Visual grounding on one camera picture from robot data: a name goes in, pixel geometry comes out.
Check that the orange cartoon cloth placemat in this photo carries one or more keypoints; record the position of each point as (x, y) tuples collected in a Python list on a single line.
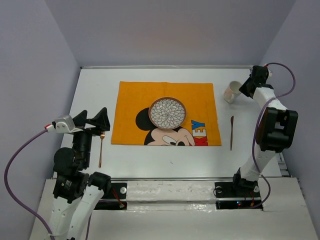
[(132, 125)]

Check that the patterned ceramic plate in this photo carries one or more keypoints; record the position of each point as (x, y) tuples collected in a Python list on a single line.
[(167, 113)]

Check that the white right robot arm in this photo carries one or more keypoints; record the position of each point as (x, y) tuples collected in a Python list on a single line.
[(274, 130)]

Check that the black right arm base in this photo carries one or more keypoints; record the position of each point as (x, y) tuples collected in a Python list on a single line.
[(229, 198)]

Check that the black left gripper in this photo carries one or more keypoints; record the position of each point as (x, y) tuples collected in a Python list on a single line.
[(101, 120)]

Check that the white ceramic mug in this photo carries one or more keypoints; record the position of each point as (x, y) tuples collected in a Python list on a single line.
[(232, 91)]

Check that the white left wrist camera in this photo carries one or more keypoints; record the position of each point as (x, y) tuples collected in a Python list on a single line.
[(63, 125)]

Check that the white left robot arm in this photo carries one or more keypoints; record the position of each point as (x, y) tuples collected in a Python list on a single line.
[(76, 193)]

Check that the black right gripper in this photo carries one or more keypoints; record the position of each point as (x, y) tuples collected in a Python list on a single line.
[(243, 89)]

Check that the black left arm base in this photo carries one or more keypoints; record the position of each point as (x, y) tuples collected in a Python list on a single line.
[(115, 200)]

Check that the copper knife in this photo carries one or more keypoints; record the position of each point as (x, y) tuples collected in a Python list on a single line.
[(231, 132)]

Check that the copper fork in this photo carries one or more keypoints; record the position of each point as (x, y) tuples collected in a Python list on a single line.
[(102, 136)]

